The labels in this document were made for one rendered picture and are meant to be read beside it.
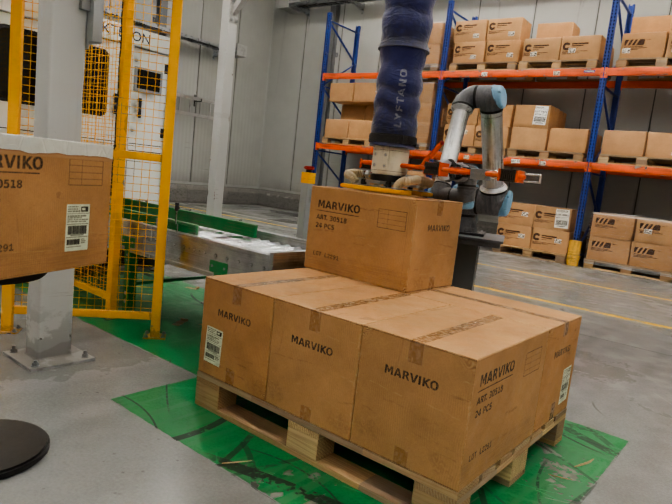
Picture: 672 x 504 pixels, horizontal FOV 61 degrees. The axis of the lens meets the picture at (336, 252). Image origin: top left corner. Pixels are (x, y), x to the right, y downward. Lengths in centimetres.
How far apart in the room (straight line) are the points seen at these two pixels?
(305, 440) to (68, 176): 117
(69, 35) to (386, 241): 165
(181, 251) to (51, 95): 103
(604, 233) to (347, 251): 726
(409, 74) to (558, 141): 732
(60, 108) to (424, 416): 203
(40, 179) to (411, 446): 135
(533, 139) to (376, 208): 761
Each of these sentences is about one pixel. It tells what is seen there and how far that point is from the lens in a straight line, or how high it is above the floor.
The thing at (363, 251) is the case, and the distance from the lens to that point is 258.
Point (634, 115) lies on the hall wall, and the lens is 1104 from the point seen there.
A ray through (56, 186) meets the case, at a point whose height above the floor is 88.
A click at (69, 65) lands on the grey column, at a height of 135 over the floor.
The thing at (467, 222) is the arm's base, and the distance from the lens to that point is 338.
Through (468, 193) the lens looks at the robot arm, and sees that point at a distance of 286.
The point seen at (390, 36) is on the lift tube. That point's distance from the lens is 274.
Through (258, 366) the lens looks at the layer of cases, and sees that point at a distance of 222.
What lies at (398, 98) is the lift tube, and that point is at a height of 137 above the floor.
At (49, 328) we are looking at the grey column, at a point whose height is 16.
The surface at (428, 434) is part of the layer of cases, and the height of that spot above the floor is 28.
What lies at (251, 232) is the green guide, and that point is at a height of 59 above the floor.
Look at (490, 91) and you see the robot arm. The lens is 310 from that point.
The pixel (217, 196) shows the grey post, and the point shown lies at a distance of 612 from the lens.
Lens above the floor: 101
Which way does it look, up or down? 8 degrees down
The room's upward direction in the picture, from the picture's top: 6 degrees clockwise
